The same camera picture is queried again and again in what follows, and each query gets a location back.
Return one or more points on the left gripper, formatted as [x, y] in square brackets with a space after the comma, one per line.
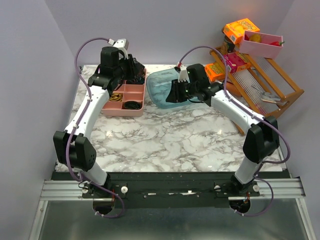
[122, 57]

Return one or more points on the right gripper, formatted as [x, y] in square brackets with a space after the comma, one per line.
[173, 96]

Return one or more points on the wooden dish rack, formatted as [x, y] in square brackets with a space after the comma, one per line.
[265, 75]

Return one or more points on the orange snack box top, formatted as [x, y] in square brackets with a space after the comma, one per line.
[235, 31]

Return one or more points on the pink rectangular bin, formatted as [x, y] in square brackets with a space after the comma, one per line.
[262, 49]

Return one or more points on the orange snack box middle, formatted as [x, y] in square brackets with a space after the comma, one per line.
[215, 72]

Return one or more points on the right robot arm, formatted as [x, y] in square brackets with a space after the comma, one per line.
[261, 133]

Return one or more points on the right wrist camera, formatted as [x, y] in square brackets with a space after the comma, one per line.
[183, 75]

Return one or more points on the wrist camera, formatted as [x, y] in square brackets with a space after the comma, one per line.
[122, 44]
[183, 75]

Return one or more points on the brown snack can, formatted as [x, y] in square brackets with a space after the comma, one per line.
[228, 45]

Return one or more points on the orange bottle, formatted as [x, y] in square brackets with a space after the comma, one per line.
[233, 90]

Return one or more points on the red toy pepper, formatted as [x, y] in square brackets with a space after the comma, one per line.
[277, 43]

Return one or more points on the aluminium rail frame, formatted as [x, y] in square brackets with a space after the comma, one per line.
[68, 190]

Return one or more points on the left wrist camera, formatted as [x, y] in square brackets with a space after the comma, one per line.
[122, 44]

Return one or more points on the orange snack box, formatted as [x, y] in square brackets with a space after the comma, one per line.
[235, 31]
[215, 72]

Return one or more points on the pink compartment organizer tray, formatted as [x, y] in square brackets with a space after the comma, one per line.
[131, 92]

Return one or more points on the yellow toy fruit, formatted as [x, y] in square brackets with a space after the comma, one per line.
[255, 38]

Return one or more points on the floral patterned necktie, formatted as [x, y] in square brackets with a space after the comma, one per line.
[139, 74]

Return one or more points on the pink snack box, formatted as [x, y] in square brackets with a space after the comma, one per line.
[236, 62]

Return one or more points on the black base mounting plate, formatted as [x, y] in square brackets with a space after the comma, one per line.
[168, 190]

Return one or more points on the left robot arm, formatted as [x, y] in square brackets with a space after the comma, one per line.
[72, 145]

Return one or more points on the rolled gold tie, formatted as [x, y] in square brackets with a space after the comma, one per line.
[116, 97]

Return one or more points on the rolled black tie bottom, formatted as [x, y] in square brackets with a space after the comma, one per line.
[132, 105]

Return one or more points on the blue transparent plastic tray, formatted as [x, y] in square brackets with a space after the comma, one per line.
[159, 84]

